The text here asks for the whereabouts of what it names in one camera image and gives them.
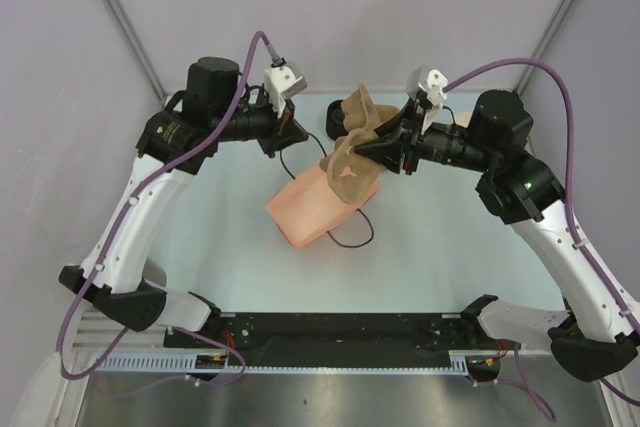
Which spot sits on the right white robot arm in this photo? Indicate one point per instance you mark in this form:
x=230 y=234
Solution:
x=592 y=337

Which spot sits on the aluminium frame rail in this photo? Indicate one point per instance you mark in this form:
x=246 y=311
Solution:
x=95 y=332

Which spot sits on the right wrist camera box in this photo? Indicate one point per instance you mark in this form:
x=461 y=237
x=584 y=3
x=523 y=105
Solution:
x=425 y=87

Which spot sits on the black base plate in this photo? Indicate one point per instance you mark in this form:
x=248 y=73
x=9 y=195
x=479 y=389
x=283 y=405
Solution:
x=350 y=339

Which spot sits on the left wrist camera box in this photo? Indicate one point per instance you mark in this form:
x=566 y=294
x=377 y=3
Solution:
x=282 y=83

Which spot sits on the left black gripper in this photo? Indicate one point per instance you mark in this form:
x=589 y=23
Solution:
x=289 y=133

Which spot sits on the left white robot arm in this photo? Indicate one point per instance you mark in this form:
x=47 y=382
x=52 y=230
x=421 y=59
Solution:
x=110 y=277

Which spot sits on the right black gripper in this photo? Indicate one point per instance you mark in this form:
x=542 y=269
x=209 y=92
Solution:
x=389 y=151

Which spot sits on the stack of paper cups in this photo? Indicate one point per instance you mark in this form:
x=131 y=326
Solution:
x=462 y=119

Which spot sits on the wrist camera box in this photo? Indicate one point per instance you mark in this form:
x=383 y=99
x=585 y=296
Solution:
x=282 y=83
x=425 y=87

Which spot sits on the grey tape roll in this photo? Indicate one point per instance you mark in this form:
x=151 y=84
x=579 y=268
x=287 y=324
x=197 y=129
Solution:
x=154 y=274

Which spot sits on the white slotted cable duct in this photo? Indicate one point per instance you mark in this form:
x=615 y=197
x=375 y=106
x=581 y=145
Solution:
x=192 y=363

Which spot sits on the stack of black lids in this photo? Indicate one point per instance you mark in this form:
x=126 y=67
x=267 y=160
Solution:
x=334 y=120

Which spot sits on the orange paper bag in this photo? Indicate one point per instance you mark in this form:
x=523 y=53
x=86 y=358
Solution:
x=326 y=194

